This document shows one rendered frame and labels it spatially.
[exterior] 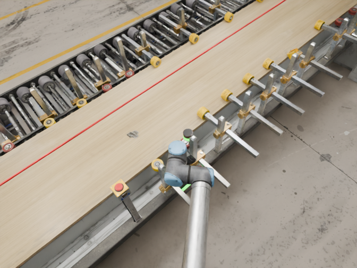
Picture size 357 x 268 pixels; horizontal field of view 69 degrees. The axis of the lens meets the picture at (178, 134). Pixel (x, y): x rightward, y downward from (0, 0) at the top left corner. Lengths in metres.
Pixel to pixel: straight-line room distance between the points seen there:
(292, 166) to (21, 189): 2.38
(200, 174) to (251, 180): 1.55
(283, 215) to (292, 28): 1.74
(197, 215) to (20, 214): 1.17
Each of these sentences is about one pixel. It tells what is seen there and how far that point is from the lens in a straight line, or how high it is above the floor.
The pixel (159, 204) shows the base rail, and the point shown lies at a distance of 1.85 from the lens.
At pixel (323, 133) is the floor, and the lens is 3.27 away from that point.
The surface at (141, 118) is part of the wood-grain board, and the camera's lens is 1.98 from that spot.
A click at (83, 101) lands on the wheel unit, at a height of 0.90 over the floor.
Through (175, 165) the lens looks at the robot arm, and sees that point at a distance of 1.25.
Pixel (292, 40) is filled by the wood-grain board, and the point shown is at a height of 0.90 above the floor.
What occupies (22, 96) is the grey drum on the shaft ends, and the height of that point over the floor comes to 0.84.
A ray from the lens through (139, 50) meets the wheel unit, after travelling 2.44.
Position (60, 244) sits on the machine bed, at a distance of 1.97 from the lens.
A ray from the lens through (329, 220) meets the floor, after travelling 2.81.
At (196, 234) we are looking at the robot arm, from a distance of 1.08.
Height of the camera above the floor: 2.44
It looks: 56 degrees down
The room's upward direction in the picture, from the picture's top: 5 degrees counter-clockwise
